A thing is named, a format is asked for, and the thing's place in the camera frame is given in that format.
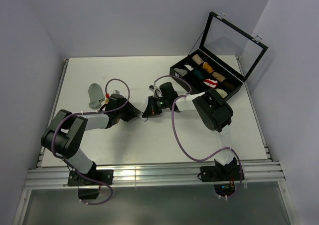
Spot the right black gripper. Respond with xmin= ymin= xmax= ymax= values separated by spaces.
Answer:
xmin=143 ymin=96 xmax=169 ymax=118

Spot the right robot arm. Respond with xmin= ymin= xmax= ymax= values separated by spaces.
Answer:
xmin=142 ymin=82 xmax=238 ymax=180

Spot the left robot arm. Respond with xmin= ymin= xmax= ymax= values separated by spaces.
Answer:
xmin=41 ymin=93 xmax=142 ymax=185

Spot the grey white rolled sock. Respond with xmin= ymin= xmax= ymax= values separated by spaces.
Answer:
xmin=174 ymin=68 xmax=188 ymax=77

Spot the white black rolled sock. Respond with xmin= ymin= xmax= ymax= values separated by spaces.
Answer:
xmin=184 ymin=64 xmax=194 ymax=71

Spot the teal rolled sock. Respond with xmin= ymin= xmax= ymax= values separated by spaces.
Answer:
xmin=193 ymin=69 xmax=205 ymax=80

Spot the beige rolled sock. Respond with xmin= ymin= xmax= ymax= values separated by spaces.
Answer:
xmin=192 ymin=54 xmax=204 ymax=65

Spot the red white striped sock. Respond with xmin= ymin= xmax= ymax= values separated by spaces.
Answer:
xmin=203 ymin=79 xmax=218 ymax=88

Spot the orange rolled sock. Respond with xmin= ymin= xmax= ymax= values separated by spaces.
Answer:
xmin=202 ymin=62 xmax=215 ymax=74

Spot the cream rolled sock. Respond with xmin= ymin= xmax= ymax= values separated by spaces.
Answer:
xmin=215 ymin=88 xmax=228 ymax=98

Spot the tan rolled sock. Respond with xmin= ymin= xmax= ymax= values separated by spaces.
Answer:
xmin=212 ymin=72 xmax=226 ymax=82

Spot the brown rolled sock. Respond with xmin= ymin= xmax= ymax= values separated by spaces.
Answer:
xmin=223 ymin=81 xmax=236 ymax=91

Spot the black compartment box with lid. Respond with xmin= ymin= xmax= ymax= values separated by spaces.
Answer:
xmin=169 ymin=12 xmax=268 ymax=99

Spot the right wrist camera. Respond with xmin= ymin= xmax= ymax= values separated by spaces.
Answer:
xmin=149 ymin=83 xmax=160 ymax=93

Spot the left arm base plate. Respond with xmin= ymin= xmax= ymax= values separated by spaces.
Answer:
xmin=67 ymin=170 xmax=114 ymax=187

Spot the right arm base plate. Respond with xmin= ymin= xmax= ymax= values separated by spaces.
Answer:
xmin=200 ymin=165 xmax=245 ymax=182

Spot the aluminium frame rail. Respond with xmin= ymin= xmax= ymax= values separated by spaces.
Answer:
xmin=23 ymin=161 xmax=286 ymax=190

